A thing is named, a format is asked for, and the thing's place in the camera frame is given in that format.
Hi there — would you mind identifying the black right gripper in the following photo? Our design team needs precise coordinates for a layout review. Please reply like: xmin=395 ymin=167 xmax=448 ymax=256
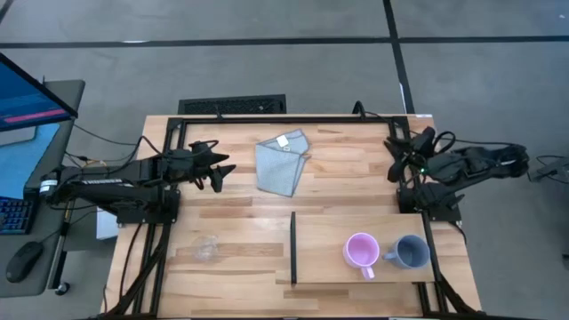
xmin=384 ymin=127 xmax=437 ymax=183

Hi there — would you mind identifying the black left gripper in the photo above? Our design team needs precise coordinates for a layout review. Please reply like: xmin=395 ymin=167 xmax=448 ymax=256
xmin=163 ymin=141 xmax=237 ymax=194

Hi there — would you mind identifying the blue-grey mug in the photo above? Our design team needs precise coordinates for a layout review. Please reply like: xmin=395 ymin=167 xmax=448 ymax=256
xmin=381 ymin=234 xmax=431 ymax=270

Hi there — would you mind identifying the pink mug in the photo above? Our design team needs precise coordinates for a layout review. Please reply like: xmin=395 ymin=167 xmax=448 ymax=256
xmin=341 ymin=231 xmax=381 ymax=281

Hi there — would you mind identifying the white box under arm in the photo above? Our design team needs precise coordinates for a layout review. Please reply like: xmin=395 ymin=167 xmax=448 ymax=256
xmin=96 ymin=208 xmax=120 ymax=241

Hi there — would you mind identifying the wooden shelf with black legs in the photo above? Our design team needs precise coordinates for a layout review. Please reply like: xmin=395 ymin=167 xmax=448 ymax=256
xmin=289 ymin=212 xmax=436 ymax=285

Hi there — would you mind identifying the grey folded cloth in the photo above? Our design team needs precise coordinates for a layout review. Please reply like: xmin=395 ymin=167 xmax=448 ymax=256
xmin=254 ymin=128 xmax=311 ymax=198

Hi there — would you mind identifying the clear glass cup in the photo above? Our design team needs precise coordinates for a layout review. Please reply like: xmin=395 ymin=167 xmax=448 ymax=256
xmin=193 ymin=234 xmax=221 ymax=262

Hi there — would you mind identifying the grey side desk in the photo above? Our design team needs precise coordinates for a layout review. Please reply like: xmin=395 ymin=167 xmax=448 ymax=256
xmin=0 ymin=79 xmax=86 ymax=298

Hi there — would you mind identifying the computer monitor with blue screen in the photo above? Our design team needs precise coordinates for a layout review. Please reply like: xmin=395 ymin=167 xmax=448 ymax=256
xmin=0 ymin=52 xmax=80 ymax=133

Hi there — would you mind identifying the backlit keyboard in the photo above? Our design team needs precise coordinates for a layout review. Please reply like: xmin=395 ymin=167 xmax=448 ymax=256
xmin=0 ymin=197 xmax=36 ymax=236

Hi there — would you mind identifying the black computer mouse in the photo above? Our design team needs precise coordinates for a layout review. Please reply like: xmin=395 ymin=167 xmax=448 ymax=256
xmin=4 ymin=241 xmax=44 ymax=284

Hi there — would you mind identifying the black right arm cable loop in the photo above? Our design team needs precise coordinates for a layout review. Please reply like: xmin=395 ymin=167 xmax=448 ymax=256
xmin=433 ymin=130 xmax=517 ymax=155

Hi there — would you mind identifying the black aluminium table frame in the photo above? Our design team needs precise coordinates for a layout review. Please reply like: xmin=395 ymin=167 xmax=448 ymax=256
xmin=101 ymin=114 xmax=485 ymax=320

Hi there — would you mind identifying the black cable to desk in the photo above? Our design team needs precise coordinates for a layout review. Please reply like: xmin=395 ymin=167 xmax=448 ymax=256
xmin=73 ymin=124 xmax=162 ymax=156

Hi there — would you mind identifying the black cable bundle on floor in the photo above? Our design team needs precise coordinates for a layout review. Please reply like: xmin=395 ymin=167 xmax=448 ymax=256
xmin=528 ymin=153 xmax=569 ymax=183

